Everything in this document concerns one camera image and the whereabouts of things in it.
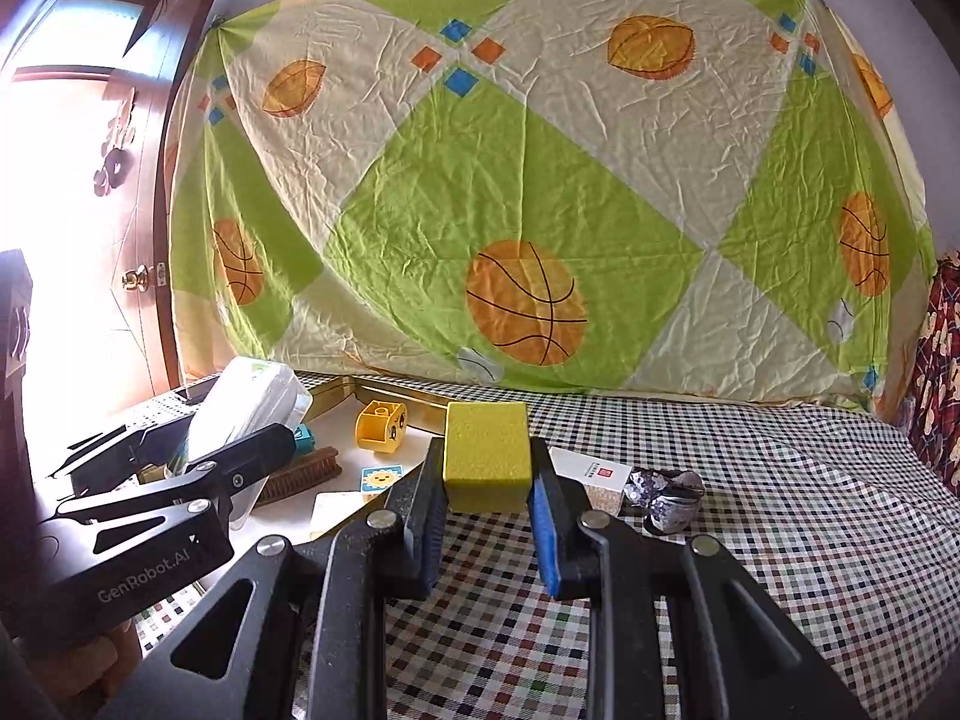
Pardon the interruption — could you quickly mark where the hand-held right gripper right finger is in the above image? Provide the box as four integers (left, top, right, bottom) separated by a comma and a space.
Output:
526, 435, 871, 720

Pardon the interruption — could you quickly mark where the yellow sponge block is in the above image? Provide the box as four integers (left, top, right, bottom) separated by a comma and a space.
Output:
443, 401, 534, 515

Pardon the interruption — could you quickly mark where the checkered tablecloth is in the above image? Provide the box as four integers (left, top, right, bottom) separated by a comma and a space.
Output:
112, 371, 960, 720

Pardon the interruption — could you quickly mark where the gold metal tin tray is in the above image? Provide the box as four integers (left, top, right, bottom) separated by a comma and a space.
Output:
45, 373, 452, 567

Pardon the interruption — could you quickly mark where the basketball print bed sheet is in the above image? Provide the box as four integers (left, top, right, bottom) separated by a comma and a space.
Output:
169, 0, 940, 412

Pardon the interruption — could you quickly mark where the brown wooden door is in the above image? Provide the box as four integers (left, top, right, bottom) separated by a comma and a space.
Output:
0, 0, 230, 391

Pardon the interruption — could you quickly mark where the hanging door ornament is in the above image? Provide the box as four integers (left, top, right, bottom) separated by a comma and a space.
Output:
92, 88, 141, 194

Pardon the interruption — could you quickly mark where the red bear print cloth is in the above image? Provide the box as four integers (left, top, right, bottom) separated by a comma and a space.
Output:
904, 246, 960, 497

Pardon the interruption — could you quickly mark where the white green packet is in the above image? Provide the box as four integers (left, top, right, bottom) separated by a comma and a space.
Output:
184, 357, 313, 531

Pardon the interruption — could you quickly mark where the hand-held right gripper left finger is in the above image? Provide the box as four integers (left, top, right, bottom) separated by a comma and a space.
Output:
142, 435, 451, 720

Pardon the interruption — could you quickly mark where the crumpled silver foil wrapper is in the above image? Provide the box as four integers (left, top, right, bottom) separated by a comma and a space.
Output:
624, 466, 705, 535

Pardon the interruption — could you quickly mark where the person's left hand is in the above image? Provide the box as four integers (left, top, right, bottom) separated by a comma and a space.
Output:
73, 611, 145, 685

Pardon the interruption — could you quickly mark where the sun print toy tile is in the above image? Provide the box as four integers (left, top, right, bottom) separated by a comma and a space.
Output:
360, 465, 407, 503

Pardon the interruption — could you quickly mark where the yellow face toy block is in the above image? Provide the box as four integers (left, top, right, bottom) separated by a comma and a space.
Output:
355, 401, 408, 454

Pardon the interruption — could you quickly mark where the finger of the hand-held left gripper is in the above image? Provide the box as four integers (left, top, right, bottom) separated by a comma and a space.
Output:
47, 420, 197, 496
54, 424, 298, 524

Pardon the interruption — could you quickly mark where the white box with red label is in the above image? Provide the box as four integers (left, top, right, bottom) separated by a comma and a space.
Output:
547, 446, 628, 516

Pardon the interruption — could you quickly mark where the white card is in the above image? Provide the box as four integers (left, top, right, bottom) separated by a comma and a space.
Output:
309, 491, 370, 542

